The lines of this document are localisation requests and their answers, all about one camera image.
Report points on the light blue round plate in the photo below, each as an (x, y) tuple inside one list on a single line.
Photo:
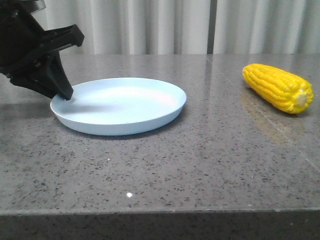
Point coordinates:
[(119, 106)]

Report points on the yellow corn cob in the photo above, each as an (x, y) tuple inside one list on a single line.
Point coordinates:
[(286, 91)]

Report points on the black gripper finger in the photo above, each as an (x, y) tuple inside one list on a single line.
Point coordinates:
[(62, 38), (45, 76)]

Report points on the white pleated curtain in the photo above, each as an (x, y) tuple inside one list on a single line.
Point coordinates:
[(162, 27)]

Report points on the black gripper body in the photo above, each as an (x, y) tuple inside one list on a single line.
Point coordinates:
[(21, 36)]

